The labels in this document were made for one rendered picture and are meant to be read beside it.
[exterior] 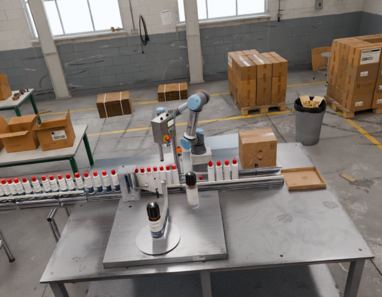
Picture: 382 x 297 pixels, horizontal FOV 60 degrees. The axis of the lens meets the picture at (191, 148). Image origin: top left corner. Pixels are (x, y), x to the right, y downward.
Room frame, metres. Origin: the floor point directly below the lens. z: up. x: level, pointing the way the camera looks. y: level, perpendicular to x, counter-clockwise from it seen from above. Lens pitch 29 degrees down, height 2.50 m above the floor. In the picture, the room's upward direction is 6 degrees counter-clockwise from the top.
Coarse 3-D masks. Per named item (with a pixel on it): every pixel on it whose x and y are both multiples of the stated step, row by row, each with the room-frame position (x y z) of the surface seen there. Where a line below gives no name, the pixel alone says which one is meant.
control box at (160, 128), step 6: (162, 114) 2.43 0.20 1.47; (156, 120) 2.33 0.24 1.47; (162, 120) 2.31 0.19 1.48; (156, 126) 2.30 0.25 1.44; (162, 126) 2.29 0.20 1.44; (174, 126) 2.40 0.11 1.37; (156, 132) 2.31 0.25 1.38; (162, 132) 2.28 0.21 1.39; (174, 132) 2.39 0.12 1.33; (156, 138) 2.31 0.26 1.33; (162, 138) 2.28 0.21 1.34
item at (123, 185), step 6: (120, 174) 2.14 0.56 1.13; (132, 174) 2.17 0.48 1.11; (120, 180) 2.14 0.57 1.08; (120, 186) 2.14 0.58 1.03; (126, 186) 2.14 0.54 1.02; (132, 186) 2.20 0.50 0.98; (126, 192) 2.14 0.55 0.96; (132, 192) 2.16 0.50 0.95; (138, 192) 2.16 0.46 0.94; (126, 198) 2.14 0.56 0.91; (132, 198) 2.14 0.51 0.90
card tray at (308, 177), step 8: (296, 168) 2.37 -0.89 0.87; (304, 168) 2.37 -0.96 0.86; (312, 168) 2.37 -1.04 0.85; (288, 176) 2.31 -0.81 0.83; (296, 176) 2.30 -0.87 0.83; (304, 176) 2.29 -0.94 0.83; (312, 176) 2.27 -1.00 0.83; (320, 176) 2.24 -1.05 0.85; (288, 184) 2.19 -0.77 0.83; (296, 184) 2.18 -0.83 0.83; (304, 184) 2.17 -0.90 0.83; (312, 184) 2.12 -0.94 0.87; (320, 184) 2.11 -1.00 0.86
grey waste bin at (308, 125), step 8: (296, 112) 4.35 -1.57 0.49; (296, 120) 4.35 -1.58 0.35; (304, 120) 4.21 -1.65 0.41; (312, 120) 4.17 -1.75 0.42; (320, 120) 4.19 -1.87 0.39; (296, 128) 4.35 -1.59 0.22; (304, 128) 4.22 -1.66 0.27; (312, 128) 4.18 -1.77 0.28; (320, 128) 4.23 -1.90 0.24; (296, 136) 4.35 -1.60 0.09; (304, 136) 4.21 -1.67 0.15; (312, 136) 4.18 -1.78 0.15; (304, 144) 4.22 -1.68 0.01; (312, 144) 4.20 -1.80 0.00
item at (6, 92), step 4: (0, 76) 5.71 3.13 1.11; (4, 76) 5.71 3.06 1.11; (0, 80) 5.42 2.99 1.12; (4, 80) 5.55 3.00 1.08; (0, 84) 5.42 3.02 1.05; (4, 84) 5.54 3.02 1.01; (8, 84) 5.66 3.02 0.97; (0, 88) 5.41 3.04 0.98; (4, 88) 5.50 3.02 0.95; (8, 88) 5.61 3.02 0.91; (0, 92) 5.41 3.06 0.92; (4, 92) 5.47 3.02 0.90; (8, 92) 5.57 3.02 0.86; (0, 96) 5.41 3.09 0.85; (4, 96) 5.42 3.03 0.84; (8, 96) 5.53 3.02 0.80; (0, 100) 5.41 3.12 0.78
